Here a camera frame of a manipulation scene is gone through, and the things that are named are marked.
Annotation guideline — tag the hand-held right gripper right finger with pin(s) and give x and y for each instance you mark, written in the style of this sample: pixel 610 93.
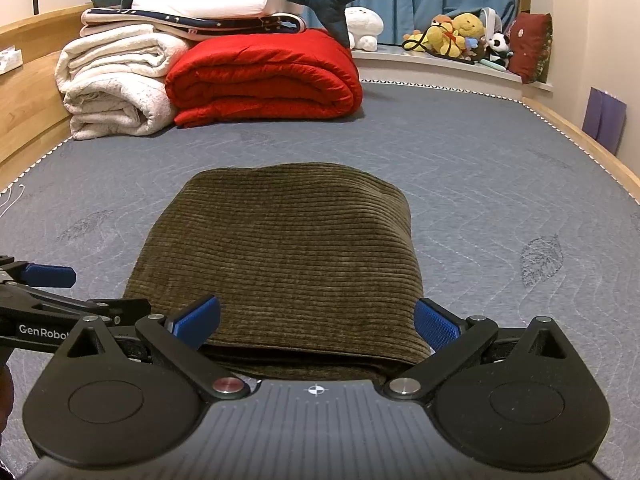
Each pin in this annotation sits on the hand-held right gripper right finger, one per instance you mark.
pixel 436 324

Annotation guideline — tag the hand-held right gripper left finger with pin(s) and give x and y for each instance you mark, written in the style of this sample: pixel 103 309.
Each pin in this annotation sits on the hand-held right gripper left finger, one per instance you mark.
pixel 195 321

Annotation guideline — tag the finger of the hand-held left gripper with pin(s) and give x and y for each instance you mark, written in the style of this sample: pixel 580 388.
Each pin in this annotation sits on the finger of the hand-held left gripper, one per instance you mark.
pixel 47 276
pixel 100 307

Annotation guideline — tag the grey quilted mattress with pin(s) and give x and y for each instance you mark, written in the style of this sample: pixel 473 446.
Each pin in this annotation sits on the grey quilted mattress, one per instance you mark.
pixel 500 200

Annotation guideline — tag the wooden bed headboard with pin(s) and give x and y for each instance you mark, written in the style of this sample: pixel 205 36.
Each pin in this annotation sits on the wooden bed headboard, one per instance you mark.
pixel 30 110

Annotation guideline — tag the white folded blanket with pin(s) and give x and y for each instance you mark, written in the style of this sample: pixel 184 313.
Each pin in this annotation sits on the white folded blanket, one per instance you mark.
pixel 110 85

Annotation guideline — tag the white tissue box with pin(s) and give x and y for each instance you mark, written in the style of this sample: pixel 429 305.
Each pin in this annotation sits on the white tissue box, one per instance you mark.
pixel 10 59

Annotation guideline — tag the red folded quilt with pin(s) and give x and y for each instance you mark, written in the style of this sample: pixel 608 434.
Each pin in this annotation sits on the red folded quilt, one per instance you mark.
pixel 260 75

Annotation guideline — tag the white window ledge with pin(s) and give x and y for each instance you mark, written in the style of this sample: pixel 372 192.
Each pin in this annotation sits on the white window ledge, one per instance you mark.
pixel 440 67

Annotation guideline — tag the panda plush toy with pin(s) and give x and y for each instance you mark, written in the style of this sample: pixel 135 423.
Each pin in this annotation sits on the panda plush toy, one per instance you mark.
pixel 499 46

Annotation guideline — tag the yellow plush with red scarf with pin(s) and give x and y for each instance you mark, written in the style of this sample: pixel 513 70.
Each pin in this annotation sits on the yellow plush with red scarf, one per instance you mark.
pixel 442 36

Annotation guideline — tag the dark red cushion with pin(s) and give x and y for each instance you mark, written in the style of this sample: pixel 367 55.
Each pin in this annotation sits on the dark red cushion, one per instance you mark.
pixel 531 47

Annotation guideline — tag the navy star print blanket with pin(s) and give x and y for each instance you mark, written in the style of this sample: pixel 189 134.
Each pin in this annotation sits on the navy star print blanket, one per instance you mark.
pixel 200 22

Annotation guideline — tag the round yellow plush toy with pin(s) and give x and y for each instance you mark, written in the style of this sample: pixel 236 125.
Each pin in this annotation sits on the round yellow plush toy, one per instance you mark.
pixel 469 25

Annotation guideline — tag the small grey fan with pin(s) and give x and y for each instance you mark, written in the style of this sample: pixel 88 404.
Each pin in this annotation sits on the small grey fan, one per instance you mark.
pixel 492 20

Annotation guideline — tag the white mushroom plush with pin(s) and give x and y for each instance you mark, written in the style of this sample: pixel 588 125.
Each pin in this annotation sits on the white mushroom plush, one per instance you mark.
pixel 364 22

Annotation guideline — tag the white pillow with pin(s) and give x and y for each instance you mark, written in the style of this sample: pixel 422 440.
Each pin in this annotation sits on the white pillow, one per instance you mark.
pixel 210 2

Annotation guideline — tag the wooden bed frame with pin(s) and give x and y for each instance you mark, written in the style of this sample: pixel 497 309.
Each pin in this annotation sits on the wooden bed frame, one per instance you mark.
pixel 565 119

